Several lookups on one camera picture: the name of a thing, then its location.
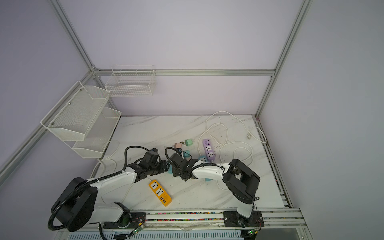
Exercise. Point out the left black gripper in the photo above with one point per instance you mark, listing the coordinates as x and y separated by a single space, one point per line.
162 164

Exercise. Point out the blue power strip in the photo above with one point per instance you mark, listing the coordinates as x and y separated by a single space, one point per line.
203 158

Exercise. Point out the orange power strip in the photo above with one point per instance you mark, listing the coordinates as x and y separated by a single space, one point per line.
160 193

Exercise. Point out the white two-tier mesh shelf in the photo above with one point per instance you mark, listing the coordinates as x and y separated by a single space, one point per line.
82 120

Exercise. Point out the aluminium front rail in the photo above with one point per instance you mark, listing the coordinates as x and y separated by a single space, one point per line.
283 224

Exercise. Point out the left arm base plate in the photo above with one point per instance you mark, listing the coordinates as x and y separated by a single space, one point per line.
136 220

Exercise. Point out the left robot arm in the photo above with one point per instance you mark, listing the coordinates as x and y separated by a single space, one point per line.
81 203

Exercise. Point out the aluminium frame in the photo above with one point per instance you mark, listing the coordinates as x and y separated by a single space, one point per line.
16 159

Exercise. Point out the white wire basket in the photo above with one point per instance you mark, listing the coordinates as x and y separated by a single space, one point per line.
132 81

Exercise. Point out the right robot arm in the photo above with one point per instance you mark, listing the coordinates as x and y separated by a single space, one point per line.
240 180

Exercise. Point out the purple power strip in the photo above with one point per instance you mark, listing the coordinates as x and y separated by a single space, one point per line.
209 150

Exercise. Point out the pink plug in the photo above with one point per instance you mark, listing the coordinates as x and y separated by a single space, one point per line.
178 145

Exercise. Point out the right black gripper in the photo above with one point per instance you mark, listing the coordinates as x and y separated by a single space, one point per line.
174 172

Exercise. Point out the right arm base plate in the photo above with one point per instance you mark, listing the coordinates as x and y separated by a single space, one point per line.
234 219

